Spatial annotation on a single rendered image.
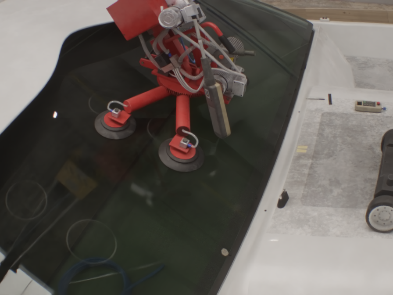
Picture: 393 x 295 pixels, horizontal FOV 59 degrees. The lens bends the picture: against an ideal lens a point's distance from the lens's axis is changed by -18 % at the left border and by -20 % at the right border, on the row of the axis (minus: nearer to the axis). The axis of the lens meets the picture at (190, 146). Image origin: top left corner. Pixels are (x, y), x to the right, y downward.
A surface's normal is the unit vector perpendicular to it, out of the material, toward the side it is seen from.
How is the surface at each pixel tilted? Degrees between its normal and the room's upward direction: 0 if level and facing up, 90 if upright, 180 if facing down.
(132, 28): 90
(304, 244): 3
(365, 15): 90
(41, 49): 21
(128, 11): 90
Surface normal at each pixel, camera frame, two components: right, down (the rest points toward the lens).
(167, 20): -0.40, 0.45
